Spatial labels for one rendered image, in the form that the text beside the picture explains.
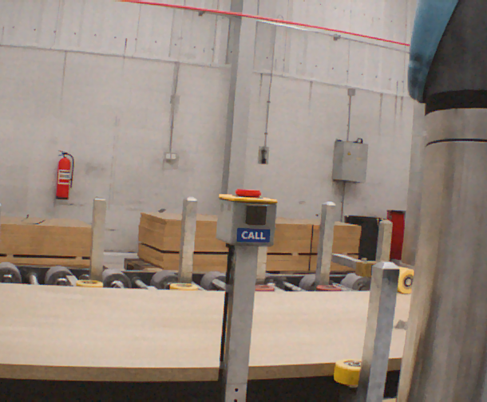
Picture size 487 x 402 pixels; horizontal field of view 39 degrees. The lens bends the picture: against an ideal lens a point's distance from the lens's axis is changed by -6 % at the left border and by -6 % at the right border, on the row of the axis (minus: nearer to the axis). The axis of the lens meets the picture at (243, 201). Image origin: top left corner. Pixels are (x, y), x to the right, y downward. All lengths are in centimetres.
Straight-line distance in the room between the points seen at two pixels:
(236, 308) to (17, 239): 584
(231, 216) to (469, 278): 63
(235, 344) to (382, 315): 26
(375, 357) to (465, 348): 76
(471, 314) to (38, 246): 654
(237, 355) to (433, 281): 67
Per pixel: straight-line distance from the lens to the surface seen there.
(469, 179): 49
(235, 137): 874
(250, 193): 109
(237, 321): 112
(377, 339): 124
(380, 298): 122
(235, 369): 114
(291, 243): 793
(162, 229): 732
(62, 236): 698
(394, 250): 975
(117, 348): 140
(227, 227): 109
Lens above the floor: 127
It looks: 3 degrees down
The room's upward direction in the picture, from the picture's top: 5 degrees clockwise
